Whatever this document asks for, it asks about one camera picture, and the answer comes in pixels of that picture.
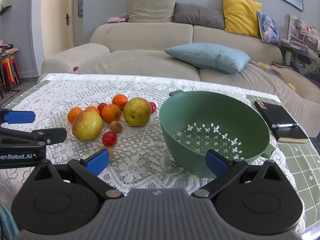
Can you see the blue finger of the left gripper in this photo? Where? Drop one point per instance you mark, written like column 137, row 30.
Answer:
column 16, row 117

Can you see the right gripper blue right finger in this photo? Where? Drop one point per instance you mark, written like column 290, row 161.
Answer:
column 227, row 172

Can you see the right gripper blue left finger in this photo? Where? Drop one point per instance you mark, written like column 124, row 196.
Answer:
column 86, row 172

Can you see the red cherry tomato front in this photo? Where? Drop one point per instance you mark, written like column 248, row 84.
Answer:
column 109, row 139

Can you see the red cherry tomato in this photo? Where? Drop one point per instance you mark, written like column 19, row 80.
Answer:
column 101, row 106
column 153, row 107
column 109, row 139

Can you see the red-yellow apple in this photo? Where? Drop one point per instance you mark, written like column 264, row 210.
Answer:
column 87, row 125

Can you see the brown kiwi fruit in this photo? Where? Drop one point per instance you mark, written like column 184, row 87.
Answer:
column 116, row 127

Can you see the large orange mandarin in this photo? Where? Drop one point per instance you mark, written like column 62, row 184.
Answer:
column 110, row 113

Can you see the orange mandarin small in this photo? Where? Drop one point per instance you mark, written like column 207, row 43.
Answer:
column 93, row 109

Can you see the green-yellow pear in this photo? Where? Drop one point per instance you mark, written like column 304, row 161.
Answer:
column 137, row 112

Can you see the orange mandarin back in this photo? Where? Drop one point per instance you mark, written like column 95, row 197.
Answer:
column 120, row 100

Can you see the brown kiwi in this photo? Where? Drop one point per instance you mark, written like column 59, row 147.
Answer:
column 110, row 153

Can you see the stacked colourful stools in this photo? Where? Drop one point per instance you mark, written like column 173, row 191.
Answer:
column 10, row 75

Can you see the green plastic colander bowl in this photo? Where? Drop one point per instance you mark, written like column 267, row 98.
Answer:
column 197, row 121

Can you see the red cherry tomato middle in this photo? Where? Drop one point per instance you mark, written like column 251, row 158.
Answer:
column 101, row 106

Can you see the black notebook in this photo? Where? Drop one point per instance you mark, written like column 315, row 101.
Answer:
column 276, row 114

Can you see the green grid table mat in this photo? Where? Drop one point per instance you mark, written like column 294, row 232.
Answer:
column 300, row 163

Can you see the black silver pen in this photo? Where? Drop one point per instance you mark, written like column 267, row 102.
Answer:
column 279, row 126

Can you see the red cherry tomato right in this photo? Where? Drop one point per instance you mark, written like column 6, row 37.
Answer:
column 153, row 107

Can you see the books on sofa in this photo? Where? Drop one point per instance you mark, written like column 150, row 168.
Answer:
column 272, row 71

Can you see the light blue cushion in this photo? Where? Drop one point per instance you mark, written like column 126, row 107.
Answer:
column 210, row 56

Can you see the cream door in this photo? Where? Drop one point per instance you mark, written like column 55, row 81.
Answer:
column 57, row 26

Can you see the beige sofa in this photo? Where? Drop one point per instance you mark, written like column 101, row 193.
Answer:
column 139, row 49

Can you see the cluttered side table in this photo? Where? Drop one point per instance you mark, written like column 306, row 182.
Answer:
column 300, row 49

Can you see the blue floral cushion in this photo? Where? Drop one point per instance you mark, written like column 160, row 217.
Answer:
column 268, row 30

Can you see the pink items on sofa back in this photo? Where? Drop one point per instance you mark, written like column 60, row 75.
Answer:
column 118, row 19

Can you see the yellow cushion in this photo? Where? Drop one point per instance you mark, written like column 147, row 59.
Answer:
column 241, row 17

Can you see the grey cushion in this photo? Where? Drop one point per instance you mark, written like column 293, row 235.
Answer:
column 198, row 15

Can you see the beige back cushion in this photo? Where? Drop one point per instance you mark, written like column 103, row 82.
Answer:
column 151, row 10

